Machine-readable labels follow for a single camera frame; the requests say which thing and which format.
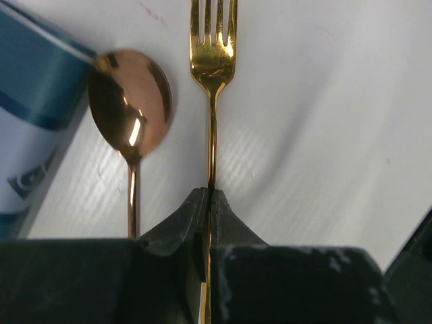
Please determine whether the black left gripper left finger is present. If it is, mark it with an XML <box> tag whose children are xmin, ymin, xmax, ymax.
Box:
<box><xmin>1</xmin><ymin>188</ymin><xmax>209</xmax><ymax>323</ymax></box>

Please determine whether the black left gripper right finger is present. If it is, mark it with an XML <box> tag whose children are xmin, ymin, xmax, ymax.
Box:
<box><xmin>210</xmin><ymin>190</ymin><xmax>399</xmax><ymax>323</ymax></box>

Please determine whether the copper spoon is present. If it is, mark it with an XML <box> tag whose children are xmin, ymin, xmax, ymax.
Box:
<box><xmin>88</xmin><ymin>49</ymin><xmax>172</xmax><ymax>238</ymax></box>

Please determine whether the copper fork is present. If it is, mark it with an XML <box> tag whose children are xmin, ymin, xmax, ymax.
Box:
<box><xmin>188</xmin><ymin>0</ymin><xmax>239</xmax><ymax>324</ymax></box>

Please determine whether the blue patterned placemat cloth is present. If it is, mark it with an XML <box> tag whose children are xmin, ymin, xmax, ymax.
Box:
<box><xmin>1</xmin><ymin>1</ymin><xmax>95</xmax><ymax>239</ymax></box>

